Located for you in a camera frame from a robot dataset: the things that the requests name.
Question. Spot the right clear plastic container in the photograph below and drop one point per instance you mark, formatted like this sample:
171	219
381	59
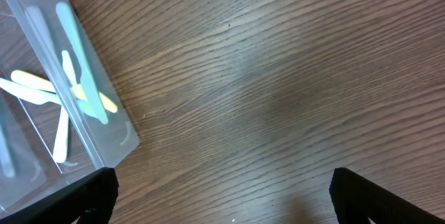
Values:
28	170

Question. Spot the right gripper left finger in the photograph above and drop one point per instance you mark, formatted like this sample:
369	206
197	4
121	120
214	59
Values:
89	200

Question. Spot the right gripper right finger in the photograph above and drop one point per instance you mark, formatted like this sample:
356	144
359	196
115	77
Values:
357	200

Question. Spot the light blue plastic knife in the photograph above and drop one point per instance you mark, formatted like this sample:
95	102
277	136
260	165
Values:
41	29

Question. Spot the yellow plastic knife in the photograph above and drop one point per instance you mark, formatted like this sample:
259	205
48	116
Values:
33	81

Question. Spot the teal plastic knife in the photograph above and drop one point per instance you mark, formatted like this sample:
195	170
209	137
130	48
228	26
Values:
69	24

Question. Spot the white plastic knife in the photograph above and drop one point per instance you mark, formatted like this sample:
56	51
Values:
31	95
61	139

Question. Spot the white plastic knife in container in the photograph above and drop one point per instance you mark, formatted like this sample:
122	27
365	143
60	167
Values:
61	139

